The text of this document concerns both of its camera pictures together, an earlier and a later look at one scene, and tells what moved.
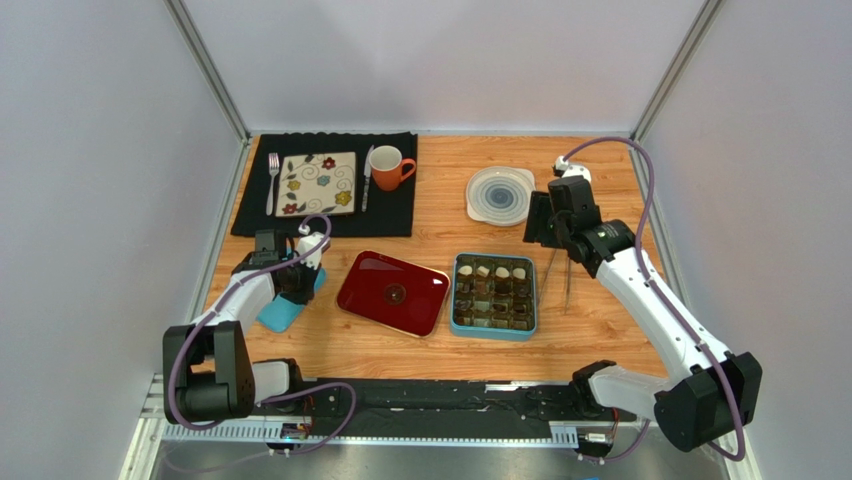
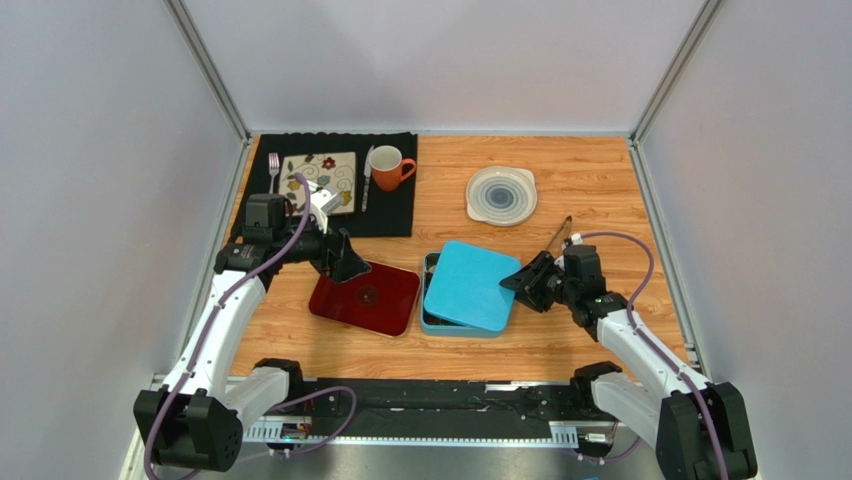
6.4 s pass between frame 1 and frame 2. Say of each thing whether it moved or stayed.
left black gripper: moved
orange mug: stayed
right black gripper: moved
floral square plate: stayed
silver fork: stayed
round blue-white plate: stayed
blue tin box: moved
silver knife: stayed
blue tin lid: moved
